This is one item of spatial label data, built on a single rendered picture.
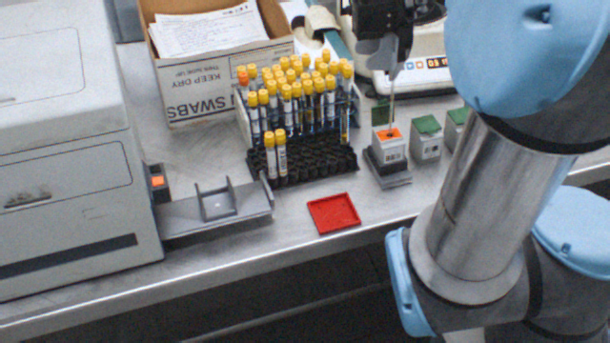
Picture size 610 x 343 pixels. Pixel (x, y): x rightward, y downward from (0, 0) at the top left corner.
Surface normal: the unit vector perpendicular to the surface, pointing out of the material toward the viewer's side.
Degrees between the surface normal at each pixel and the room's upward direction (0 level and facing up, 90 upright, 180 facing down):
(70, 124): 89
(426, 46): 90
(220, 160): 0
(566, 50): 75
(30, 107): 0
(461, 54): 84
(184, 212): 0
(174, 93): 90
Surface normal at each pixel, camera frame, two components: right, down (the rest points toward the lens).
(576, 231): 0.12, -0.77
